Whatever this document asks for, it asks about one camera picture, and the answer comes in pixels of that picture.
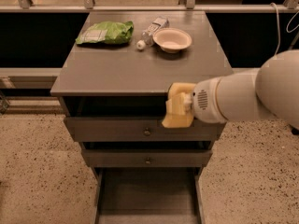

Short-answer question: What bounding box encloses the green chip bag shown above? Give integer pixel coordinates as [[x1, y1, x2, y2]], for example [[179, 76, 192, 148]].
[[76, 21, 134, 45]]

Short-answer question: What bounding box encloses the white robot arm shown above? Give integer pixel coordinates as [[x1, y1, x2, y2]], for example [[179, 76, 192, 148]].
[[163, 49, 299, 129]]

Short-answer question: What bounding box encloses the grey middle drawer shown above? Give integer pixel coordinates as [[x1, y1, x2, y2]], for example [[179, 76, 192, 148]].
[[82, 149, 212, 168]]

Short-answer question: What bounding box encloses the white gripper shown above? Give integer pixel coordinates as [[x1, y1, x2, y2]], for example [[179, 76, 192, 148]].
[[166, 77, 226, 123]]

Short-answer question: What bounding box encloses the white cable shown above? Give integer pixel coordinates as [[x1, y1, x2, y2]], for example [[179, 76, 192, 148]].
[[270, 1, 282, 56]]

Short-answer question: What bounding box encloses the grey open bottom drawer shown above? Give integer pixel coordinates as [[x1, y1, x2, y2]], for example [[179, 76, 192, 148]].
[[92, 168, 206, 224]]

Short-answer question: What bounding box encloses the grey top drawer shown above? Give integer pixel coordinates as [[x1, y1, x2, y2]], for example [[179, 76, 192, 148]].
[[64, 117, 224, 142]]

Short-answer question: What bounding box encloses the metal railing frame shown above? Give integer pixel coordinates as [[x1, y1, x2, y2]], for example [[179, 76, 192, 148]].
[[1, 0, 298, 75]]

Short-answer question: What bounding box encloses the grey wooden drawer cabinet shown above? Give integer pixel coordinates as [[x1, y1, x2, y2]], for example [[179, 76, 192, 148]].
[[50, 9, 244, 224]]

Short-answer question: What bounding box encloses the yellow sponge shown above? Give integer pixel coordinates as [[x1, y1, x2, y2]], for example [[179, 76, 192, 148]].
[[162, 83, 195, 128]]

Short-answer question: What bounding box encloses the clear plastic water bottle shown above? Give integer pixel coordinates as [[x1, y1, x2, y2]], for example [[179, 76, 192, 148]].
[[136, 17, 169, 50]]

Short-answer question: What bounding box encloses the white paper bowl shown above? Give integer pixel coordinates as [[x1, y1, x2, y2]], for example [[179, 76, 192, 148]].
[[153, 28, 192, 53]]

